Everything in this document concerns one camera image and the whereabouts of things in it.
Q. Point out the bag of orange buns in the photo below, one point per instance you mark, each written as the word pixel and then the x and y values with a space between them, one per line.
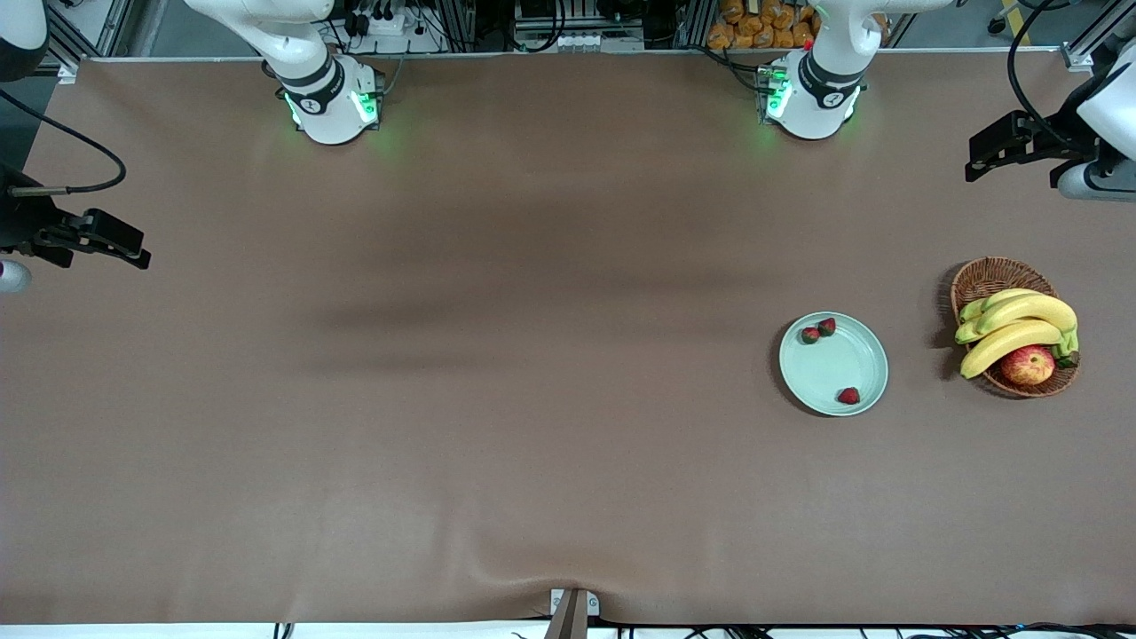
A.
pixel 763 27

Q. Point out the red strawberry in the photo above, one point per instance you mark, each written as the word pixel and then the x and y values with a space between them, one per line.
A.
pixel 827 326
pixel 810 335
pixel 849 396

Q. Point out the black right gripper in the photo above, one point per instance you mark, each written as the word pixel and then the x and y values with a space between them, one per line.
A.
pixel 19 223

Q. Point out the brown wicker basket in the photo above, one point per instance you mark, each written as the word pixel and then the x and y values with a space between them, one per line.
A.
pixel 990 275

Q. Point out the white power strip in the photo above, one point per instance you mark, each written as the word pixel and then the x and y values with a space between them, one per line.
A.
pixel 390 22

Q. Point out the white connector block row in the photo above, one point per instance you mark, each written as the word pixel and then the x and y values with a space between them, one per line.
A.
pixel 577 42

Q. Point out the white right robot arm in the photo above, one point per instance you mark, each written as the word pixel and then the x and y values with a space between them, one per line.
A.
pixel 324 106

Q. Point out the metal table edge clamp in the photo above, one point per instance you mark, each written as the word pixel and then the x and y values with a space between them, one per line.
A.
pixel 572 617

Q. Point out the yellow banana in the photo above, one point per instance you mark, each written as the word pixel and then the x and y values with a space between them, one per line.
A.
pixel 976 308
pixel 967 333
pixel 1038 309
pixel 1003 342

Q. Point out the light green round plate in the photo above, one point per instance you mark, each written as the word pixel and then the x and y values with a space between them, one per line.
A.
pixel 843 364

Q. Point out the red yellow apple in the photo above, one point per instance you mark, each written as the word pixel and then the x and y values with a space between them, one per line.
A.
pixel 1028 366

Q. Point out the brown table mat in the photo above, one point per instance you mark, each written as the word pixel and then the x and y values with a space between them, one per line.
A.
pixel 444 488

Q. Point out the metal table corner bracket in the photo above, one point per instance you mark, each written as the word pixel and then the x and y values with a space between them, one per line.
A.
pixel 1078 55
pixel 68 73

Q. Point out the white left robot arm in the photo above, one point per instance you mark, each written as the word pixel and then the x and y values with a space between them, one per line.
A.
pixel 816 98

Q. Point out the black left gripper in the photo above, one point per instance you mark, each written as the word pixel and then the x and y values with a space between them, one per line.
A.
pixel 1064 139

